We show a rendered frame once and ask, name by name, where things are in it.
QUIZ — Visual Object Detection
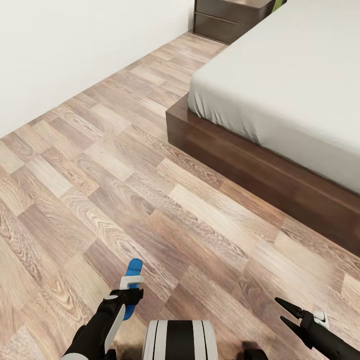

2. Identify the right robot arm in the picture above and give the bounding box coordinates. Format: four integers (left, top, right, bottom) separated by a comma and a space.
275, 297, 360, 360

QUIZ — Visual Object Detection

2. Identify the sandal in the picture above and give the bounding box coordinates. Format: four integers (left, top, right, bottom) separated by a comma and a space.
123, 258, 143, 320

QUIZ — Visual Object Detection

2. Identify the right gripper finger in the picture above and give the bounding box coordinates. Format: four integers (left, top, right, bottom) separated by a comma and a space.
275, 297, 306, 320
280, 316, 304, 340

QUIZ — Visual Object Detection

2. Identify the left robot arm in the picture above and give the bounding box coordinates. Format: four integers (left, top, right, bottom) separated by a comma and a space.
60, 275, 144, 360

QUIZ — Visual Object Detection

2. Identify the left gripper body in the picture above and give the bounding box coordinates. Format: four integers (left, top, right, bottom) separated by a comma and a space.
110, 288, 140, 308

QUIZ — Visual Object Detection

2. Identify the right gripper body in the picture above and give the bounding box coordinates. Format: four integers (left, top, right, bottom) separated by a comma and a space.
300, 310, 344, 360

